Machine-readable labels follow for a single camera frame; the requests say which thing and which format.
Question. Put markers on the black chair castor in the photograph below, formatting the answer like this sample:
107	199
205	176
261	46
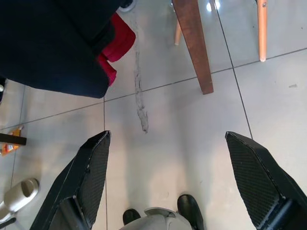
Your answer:
127	6

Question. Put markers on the black furniture bar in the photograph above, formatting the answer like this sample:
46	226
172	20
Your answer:
12	139

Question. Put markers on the dark navy buttoned garment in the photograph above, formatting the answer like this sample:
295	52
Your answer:
48	48

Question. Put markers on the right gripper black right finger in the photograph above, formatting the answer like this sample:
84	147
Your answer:
259	182

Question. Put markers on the beige slipper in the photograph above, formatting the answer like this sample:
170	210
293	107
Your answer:
21	194

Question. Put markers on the orange packet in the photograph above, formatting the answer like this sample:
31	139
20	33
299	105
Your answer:
8	149

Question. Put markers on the light wooden chair leg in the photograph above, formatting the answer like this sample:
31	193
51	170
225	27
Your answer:
262	36
178	36

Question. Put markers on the red garment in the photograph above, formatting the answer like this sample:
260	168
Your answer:
120	40

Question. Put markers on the black robot foot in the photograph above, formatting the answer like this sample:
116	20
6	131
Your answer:
190	210
131	215

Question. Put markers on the brown wooden table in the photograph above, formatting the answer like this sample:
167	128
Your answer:
194	48

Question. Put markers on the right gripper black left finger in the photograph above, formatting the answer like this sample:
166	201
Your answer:
76	182

